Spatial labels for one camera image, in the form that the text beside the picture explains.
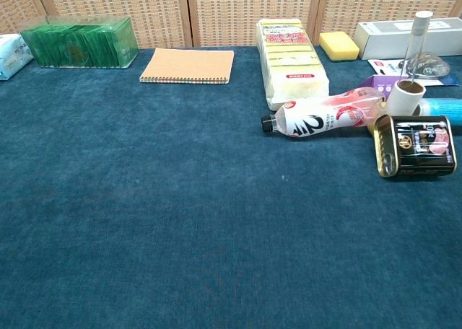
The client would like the white power strip box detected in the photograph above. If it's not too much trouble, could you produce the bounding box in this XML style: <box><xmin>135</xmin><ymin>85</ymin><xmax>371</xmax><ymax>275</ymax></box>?
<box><xmin>352</xmin><ymin>17</ymin><xmax>462</xmax><ymax>60</ymax></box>

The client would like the small purple box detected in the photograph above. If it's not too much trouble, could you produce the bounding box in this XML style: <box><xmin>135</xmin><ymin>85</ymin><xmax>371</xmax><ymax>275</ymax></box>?
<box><xmin>359</xmin><ymin>74</ymin><xmax>401</xmax><ymax>101</ymax></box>

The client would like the correction tape blister pack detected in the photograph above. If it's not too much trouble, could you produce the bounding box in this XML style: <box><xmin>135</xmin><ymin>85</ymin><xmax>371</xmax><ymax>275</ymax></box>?
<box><xmin>367</xmin><ymin>53</ymin><xmax>462</xmax><ymax>87</ymax></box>

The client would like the yellow sponge multipack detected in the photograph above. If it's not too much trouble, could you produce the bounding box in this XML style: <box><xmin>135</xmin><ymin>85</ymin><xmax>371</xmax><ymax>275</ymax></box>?
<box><xmin>256</xmin><ymin>17</ymin><xmax>331</xmax><ymax>110</ymax></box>

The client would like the woven bamboo folding screen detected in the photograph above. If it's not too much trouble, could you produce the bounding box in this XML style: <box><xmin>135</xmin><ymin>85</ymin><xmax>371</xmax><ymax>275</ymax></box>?
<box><xmin>0</xmin><ymin>0</ymin><xmax>462</xmax><ymax>49</ymax></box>

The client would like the brown spiral notebook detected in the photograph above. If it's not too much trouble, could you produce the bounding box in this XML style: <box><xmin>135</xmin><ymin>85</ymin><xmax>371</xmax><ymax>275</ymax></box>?
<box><xmin>139</xmin><ymin>48</ymin><xmax>235</xmax><ymax>85</ymax></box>

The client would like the dark blue table cloth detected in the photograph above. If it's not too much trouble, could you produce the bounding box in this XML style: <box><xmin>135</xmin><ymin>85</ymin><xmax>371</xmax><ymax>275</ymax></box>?
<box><xmin>0</xmin><ymin>45</ymin><xmax>462</xmax><ymax>329</ymax></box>

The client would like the yellow sponge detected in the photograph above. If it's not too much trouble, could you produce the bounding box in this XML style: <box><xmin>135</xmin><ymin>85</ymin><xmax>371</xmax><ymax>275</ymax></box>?
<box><xmin>318</xmin><ymin>31</ymin><xmax>361</xmax><ymax>62</ymax></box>

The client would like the light blue cylinder roll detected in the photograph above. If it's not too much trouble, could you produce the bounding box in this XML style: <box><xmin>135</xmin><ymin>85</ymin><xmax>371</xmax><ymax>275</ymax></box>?
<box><xmin>418</xmin><ymin>97</ymin><xmax>462</xmax><ymax>125</ymax></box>

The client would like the pink white drink bottle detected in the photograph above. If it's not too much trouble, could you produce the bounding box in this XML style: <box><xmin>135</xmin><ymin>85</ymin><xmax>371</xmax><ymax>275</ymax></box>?
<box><xmin>261</xmin><ymin>86</ymin><xmax>388</xmax><ymax>139</ymax></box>

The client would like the black gold meat can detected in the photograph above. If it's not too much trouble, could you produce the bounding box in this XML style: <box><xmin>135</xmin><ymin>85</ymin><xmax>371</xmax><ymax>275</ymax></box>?
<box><xmin>373</xmin><ymin>114</ymin><xmax>458</xmax><ymax>179</ymax></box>

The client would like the clear box of green packets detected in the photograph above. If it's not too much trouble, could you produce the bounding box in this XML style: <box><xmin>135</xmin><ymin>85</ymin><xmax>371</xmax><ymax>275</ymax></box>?
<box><xmin>19</xmin><ymin>14</ymin><xmax>140</xmax><ymax>69</ymax></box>

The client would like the blue white wet wipes pack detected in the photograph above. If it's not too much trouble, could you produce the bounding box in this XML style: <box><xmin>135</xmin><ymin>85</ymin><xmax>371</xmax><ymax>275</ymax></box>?
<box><xmin>0</xmin><ymin>32</ymin><xmax>35</xmax><ymax>82</ymax></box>

